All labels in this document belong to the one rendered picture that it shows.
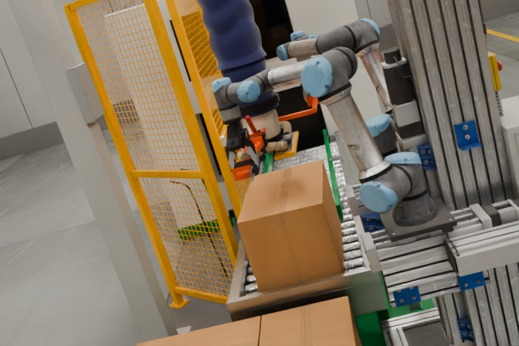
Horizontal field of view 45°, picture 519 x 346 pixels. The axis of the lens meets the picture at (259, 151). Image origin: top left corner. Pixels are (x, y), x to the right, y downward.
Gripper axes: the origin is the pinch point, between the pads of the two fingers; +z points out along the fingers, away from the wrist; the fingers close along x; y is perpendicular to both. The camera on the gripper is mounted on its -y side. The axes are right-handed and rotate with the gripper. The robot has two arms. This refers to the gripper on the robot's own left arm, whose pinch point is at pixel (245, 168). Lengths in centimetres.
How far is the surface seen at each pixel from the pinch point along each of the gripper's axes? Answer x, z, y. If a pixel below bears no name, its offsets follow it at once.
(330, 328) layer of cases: -15, 74, -4
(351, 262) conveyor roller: -24, 74, 47
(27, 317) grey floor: 241, 130, 166
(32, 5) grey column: 102, -83, 84
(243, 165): -0.1, -2.1, -2.6
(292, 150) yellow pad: -12.0, 11.5, 46.6
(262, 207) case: 8, 34, 41
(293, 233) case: -5, 45, 30
